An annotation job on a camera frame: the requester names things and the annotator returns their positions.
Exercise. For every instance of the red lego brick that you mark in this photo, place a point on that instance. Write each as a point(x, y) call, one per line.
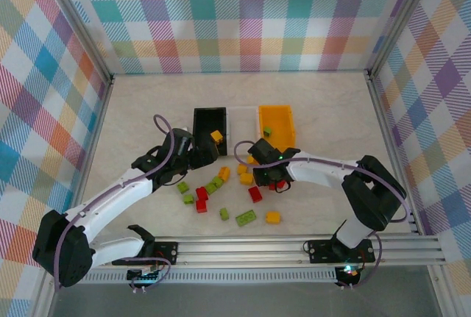
point(278, 185)
point(201, 206)
point(255, 194)
point(201, 192)

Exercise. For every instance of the yellow lego brick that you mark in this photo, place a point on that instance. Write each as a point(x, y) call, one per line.
point(241, 168)
point(251, 160)
point(223, 173)
point(246, 178)
point(217, 136)
point(273, 217)

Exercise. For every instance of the green lego plate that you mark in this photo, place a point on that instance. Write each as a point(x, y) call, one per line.
point(246, 217)

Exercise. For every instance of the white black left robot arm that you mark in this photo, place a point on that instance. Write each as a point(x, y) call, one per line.
point(110, 195)

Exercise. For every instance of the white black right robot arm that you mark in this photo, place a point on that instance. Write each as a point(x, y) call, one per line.
point(324, 174)

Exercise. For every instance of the black plastic bin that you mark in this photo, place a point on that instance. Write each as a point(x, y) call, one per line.
point(206, 122)

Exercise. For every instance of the clear plastic bin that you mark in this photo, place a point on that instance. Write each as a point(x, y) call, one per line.
point(241, 122)

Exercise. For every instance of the yellow plastic bin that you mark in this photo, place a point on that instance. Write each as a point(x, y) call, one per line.
point(281, 122)

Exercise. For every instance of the right controller board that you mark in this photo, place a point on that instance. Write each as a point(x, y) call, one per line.
point(347, 272)

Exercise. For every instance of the controller board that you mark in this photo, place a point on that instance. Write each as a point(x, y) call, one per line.
point(145, 276)
point(347, 272)

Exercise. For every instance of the left controller board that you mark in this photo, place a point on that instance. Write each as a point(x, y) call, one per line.
point(145, 276)

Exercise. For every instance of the aluminium mounting rail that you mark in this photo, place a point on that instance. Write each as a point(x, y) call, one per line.
point(239, 251)

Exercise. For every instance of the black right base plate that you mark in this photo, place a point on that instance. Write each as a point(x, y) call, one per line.
point(322, 251)

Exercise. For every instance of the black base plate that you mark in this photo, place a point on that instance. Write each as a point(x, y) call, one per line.
point(322, 251)
point(165, 251)

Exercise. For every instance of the aluminium left side rail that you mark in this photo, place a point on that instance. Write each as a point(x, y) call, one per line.
point(92, 148)

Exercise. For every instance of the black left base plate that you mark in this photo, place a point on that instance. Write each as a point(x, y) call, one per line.
point(165, 251)

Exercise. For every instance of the aluminium right side rail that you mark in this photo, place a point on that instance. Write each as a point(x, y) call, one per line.
point(388, 129)

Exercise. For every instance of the aluminium left corner post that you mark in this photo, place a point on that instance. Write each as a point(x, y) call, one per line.
point(79, 26)

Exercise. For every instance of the aluminium corner post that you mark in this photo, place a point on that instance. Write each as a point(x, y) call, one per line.
point(401, 23)
point(79, 26)

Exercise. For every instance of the aluminium right corner post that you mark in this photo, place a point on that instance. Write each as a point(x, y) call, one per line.
point(401, 23)

